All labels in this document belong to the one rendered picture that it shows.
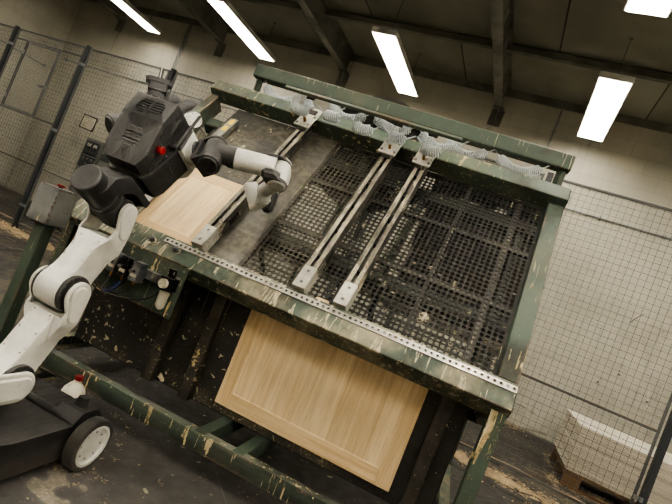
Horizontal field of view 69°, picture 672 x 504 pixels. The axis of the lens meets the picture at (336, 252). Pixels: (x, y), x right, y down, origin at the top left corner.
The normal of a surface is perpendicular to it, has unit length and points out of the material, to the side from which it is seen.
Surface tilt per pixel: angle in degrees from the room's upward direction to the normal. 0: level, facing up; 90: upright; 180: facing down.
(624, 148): 90
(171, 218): 53
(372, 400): 90
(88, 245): 64
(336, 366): 90
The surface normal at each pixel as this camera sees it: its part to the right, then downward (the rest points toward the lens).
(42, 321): -0.05, -0.51
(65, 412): 0.10, -0.73
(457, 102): -0.32, -0.15
